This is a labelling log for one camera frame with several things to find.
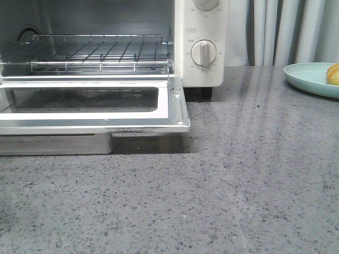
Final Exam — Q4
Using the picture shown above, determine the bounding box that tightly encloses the golden croissant bread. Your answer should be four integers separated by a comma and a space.
326, 63, 339, 86

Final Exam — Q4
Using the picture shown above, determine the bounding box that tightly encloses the metal wire oven rack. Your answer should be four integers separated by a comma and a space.
1, 34, 174, 76

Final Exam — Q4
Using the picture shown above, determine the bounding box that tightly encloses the white toaster oven body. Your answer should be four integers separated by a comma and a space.
1, 1, 229, 88

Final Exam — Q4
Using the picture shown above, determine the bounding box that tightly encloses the lower timer knob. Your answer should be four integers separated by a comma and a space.
191, 40, 217, 67

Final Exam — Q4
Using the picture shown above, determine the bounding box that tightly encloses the black right oven foot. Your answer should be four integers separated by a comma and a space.
201, 87, 213, 100

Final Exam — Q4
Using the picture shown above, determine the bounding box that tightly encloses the glass oven door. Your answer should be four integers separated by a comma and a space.
0, 76, 191, 156

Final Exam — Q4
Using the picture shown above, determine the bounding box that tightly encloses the upper temperature knob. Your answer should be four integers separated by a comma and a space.
193, 0, 219, 11

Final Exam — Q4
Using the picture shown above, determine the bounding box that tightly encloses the teal plate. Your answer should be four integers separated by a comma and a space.
284, 62, 338, 99

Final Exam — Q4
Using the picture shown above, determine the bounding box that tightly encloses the grey curtain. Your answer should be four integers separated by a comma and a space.
225, 0, 338, 66

